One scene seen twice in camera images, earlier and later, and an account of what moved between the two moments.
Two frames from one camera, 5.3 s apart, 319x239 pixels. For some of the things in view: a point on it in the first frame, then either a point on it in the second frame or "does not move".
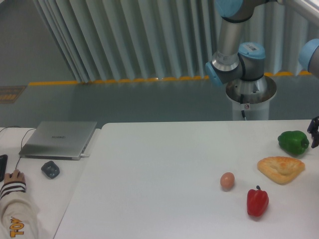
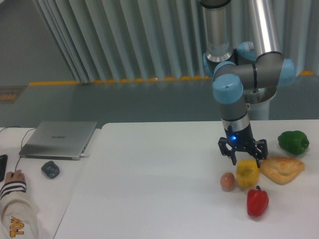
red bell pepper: [257, 201] does not move
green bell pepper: [294, 142] does not move
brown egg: [227, 180] does not move
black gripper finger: [313, 129] → [243, 140]
